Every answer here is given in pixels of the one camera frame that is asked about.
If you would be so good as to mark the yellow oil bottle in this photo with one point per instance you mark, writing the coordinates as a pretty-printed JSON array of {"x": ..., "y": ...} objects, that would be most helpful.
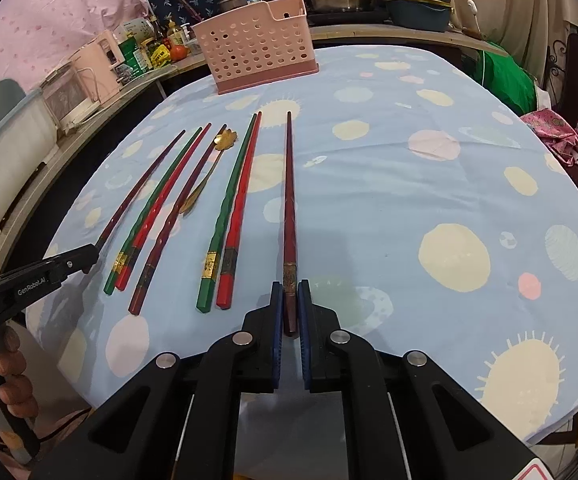
[{"x": 176, "y": 34}]

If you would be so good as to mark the dark maroon chopstick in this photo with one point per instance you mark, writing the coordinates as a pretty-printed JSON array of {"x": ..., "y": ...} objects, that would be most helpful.
[
  {"x": 144, "y": 186},
  {"x": 289, "y": 210},
  {"x": 144, "y": 280}
]

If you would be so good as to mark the pink kitchen appliance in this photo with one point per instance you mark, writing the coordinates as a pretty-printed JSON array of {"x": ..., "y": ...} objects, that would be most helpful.
[{"x": 96, "y": 65}]

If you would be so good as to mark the beige curtain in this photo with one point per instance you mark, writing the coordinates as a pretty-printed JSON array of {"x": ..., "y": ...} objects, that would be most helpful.
[{"x": 519, "y": 0}]

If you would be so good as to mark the blue planet print tablecloth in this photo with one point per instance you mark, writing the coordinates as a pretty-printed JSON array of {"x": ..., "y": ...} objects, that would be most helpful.
[{"x": 394, "y": 185}]

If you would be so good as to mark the pink patterned cloth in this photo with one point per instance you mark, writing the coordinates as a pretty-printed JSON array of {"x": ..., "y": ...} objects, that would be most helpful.
[{"x": 559, "y": 145}]

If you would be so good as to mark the black induction cooker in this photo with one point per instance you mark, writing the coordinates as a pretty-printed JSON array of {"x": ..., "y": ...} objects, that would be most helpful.
[{"x": 344, "y": 15}]

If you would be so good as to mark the white carton box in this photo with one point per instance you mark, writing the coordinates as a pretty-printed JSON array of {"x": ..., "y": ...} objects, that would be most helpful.
[{"x": 134, "y": 29}]

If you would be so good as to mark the green cloth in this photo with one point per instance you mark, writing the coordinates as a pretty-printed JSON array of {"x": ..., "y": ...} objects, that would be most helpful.
[{"x": 504, "y": 80}]

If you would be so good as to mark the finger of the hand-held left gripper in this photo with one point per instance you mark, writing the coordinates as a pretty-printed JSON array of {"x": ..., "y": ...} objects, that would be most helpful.
[{"x": 76, "y": 260}]

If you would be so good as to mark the thick green chopstick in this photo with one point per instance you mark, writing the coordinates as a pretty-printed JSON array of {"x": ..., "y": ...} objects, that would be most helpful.
[{"x": 206, "y": 290}]

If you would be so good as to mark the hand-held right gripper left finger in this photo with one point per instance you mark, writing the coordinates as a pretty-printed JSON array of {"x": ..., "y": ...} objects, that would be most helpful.
[{"x": 276, "y": 320}]

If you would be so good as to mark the dark sauce bottle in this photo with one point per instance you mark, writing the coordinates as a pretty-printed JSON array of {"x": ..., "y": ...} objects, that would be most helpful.
[{"x": 156, "y": 27}]

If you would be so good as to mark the blue plastic basin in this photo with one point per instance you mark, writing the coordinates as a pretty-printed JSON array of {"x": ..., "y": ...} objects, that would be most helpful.
[{"x": 419, "y": 17}]

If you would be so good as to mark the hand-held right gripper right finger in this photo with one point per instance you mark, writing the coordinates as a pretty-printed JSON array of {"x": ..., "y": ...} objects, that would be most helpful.
[{"x": 305, "y": 320}]

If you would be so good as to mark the yellow snack packet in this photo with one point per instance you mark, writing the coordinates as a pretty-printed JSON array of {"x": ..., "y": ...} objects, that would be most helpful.
[{"x": 159, "y": 55}]

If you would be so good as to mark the white storage box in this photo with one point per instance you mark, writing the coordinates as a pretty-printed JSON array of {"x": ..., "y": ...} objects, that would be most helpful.
[{"x": 4, "y": 160}]

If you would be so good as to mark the pink perforated utensil basket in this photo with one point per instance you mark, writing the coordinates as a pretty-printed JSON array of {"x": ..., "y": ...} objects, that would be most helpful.
[{"x": 254, "y": 55}]

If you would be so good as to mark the green and red chopsticks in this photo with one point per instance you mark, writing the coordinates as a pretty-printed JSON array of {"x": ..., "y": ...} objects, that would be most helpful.
[{"x": 111, "y": 283}]

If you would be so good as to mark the green tin can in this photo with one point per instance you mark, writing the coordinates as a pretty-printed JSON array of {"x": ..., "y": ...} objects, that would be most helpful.
[{"x": 133, "y": 55}]

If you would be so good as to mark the dark metal chair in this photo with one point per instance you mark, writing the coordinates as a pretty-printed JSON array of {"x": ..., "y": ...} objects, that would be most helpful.
[{"x": 569, "y": 70}]

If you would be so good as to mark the red tomato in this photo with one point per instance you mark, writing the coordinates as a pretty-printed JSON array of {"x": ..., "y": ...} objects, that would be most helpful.
[{"x": 179, "y": 52}]

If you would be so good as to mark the pink spotted curtain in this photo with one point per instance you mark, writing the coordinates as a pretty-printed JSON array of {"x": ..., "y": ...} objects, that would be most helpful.
[{"x": 44, "y": 10}]

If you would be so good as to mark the slim red chopstick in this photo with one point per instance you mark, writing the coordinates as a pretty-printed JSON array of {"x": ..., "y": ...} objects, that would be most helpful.
[{"x": 125, "y": 278}]

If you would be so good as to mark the gold flower spoon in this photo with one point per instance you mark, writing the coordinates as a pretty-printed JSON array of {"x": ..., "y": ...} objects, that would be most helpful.
[{"x": 224, "y": 141}]

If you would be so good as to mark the person's left hand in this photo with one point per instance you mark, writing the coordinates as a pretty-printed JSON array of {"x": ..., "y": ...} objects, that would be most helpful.
[{"x": 15, "y": 377}]

